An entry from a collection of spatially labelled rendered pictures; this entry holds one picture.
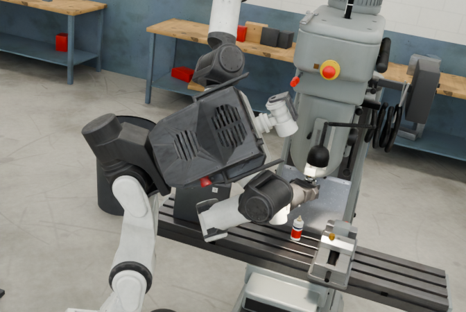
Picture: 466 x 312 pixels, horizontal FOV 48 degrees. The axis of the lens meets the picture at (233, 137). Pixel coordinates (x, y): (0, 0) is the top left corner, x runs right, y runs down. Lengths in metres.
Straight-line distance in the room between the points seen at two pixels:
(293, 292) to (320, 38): 1.00
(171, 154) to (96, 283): 2.01
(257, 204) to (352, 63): 0.53
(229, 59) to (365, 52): 0.42
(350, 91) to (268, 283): 0.83
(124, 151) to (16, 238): 2.31
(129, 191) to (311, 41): 0.72
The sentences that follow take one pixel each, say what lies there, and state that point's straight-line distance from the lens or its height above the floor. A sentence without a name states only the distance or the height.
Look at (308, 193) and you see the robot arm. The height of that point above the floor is 1.25.
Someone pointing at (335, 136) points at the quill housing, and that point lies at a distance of 1.89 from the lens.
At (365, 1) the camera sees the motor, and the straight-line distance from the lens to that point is 2.03.
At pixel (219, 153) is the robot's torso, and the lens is 1.42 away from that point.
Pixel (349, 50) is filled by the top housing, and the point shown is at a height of 1.83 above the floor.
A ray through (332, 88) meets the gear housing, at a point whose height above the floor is 1.67.
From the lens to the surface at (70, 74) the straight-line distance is 6.56.
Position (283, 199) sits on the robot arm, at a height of 1.42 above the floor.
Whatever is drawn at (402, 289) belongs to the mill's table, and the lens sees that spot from 2.14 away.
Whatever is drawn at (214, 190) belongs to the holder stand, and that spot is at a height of 1.13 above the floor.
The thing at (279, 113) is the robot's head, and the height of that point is 1.64.
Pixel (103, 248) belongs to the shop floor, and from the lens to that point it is 3.68.
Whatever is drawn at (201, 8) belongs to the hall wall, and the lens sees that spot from 6.49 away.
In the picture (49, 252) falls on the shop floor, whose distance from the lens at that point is 3.66.
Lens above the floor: 2.17
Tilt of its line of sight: 23 degrees down
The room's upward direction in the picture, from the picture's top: 9 degrees clockwise
